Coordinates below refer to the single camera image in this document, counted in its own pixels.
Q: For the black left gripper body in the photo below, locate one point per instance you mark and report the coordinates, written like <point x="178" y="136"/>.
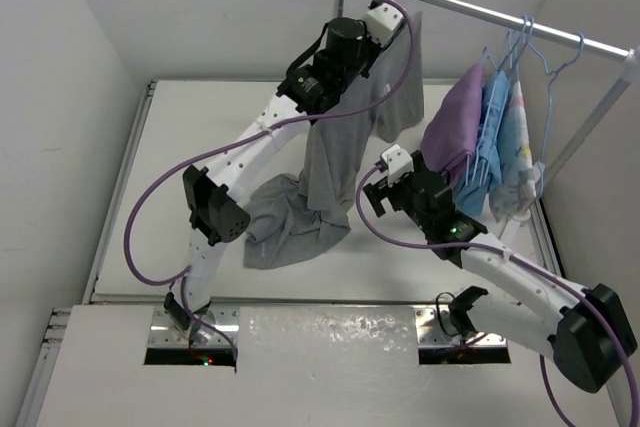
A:
<point x="369" y="48"/>

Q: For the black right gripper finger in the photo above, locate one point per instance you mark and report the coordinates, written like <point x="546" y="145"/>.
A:
<point x="376" y="193"/>
<point x="385" y="208"/>

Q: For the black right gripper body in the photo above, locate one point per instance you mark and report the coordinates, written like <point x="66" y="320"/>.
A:
<point x="400" y="196"/>

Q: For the grey adidas t shirt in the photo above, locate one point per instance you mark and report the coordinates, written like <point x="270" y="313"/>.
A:
<point x="297" y="218"/>

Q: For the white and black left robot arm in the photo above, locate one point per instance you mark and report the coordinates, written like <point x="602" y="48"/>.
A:
<point x="346" y="49"/>

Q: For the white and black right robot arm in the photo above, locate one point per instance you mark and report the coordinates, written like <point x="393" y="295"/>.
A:
<point x="583" y="330"/>

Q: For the blue hanger under purple garment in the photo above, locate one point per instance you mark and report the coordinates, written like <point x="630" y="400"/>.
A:
<point x="492" y="62"/>

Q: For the blue hanger under patterned garment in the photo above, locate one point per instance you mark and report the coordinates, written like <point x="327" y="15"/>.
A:
<point x="518" y="45"/>

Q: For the blue hanging garment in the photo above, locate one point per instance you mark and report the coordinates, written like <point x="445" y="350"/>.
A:
<point x="470" y="199"/>

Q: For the purple hanging garment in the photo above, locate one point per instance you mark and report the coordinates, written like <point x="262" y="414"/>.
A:
<point x="449" y="140"/>

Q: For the white metal clothes rack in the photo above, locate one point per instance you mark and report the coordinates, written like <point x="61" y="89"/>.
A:
<point x="629" y="59"/>

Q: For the white patterned hanging garment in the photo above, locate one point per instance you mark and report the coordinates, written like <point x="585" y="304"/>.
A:
<point x="517" y="189"/>

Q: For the white front cover panel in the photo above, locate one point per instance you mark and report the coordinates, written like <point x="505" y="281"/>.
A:
<point x="300" y="366"/>

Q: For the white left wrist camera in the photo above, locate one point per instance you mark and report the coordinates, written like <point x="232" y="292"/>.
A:
<point x="384" y="17"/>

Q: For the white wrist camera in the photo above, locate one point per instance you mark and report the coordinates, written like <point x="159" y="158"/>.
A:
<point x="396" y="162"/>
<point x="384" y="17"/>

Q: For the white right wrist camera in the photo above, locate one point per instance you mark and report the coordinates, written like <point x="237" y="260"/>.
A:
<point x="396" y="162"/>

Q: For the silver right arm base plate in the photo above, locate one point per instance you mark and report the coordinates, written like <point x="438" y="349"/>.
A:
<point x="430" y="334"/>

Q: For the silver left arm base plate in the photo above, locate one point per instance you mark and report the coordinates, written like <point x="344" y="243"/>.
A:
<point x="165" y="334"/>

